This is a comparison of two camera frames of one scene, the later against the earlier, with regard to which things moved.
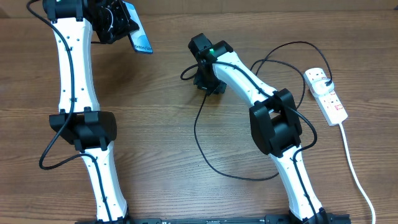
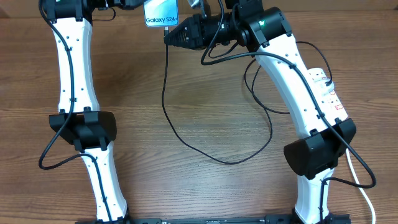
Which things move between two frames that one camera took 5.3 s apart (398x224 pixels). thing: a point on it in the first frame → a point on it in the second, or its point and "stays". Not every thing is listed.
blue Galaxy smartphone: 139,37 → 161,13
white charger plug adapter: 320,88 stays
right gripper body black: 211,84 → 204,32
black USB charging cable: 257,65 → 191,144
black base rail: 269,219 stays
